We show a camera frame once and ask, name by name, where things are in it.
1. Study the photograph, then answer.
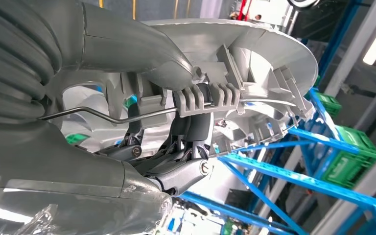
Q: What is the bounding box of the blue metal shelf rack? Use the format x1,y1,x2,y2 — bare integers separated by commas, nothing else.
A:
317,0,364,78
171,87,376,235

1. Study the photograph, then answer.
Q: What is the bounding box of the green plastic crate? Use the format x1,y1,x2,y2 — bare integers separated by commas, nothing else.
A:
321,125,376,189
305,92,342,118

